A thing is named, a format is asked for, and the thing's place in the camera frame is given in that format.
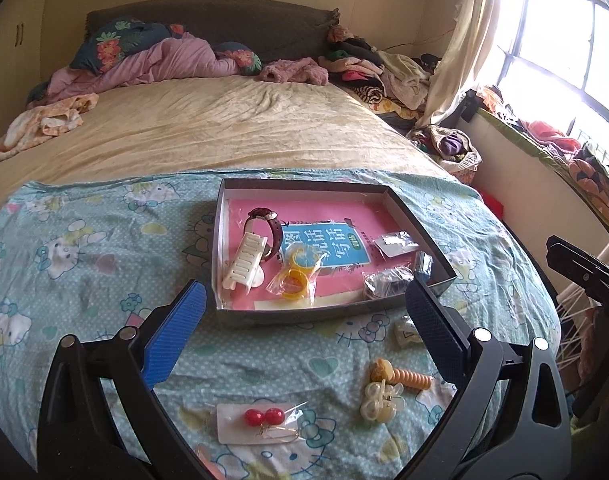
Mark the pink blanket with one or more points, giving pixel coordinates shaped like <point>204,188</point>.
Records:
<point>174,60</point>

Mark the grey cardboard box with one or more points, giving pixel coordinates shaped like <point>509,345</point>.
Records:
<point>284,311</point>

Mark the cream curtain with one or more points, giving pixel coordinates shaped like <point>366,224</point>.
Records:
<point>464,60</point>

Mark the orange beaded hair clip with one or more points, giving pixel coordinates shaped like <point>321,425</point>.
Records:
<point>414,380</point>

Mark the colourful clothes on window sill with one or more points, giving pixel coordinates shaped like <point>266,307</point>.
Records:
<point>589,180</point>

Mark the clear packet with dark jewelry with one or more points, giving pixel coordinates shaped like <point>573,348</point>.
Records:
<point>387,285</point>

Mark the small floral pillow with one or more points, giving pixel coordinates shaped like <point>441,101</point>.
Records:
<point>244,57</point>

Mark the clear packet with white card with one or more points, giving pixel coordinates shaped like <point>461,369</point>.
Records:
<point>394,245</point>

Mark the small red object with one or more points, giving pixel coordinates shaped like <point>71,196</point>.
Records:
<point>494,207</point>

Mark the purple and patterned clothes heap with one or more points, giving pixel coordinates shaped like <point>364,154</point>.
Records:
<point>452,145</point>

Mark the large floral pillow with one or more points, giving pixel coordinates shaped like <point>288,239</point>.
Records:
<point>109,45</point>

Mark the pink fluffy garment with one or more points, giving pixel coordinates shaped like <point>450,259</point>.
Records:
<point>294,70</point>

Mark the white hair claw clip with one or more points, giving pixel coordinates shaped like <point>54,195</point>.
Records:
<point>244,260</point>

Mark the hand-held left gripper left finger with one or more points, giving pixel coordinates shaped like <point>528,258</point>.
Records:
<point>177,330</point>

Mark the beige bedsheet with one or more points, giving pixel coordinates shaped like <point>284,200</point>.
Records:
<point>209,125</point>

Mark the red ball earrings on card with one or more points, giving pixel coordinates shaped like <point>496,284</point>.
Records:
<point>264,416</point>

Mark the blue cartoon cat blanket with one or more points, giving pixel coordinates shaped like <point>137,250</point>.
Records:
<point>109,260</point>

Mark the cream wardrobe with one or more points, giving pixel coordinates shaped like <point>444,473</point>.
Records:
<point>19,50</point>

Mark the small clear packet cream jewelry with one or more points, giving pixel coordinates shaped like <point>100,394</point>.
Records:
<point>403,335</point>

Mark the grey headboard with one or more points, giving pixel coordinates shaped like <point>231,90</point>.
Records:
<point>234,25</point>

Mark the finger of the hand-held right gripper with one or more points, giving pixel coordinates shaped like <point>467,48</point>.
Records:
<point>576,256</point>
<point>601,290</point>

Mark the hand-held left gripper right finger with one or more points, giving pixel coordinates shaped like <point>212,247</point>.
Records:
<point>434,325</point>

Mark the pile of mixed clothes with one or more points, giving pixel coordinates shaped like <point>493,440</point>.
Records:
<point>374,70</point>

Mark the cream yellow hair claw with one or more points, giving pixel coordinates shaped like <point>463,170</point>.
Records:
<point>382,405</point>

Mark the pink cream floral garment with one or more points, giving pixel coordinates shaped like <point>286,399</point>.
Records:
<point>39,122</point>

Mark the window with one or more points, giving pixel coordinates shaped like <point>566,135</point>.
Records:
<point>559,25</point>

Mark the yellow rings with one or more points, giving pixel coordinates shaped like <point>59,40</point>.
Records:
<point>294,285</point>

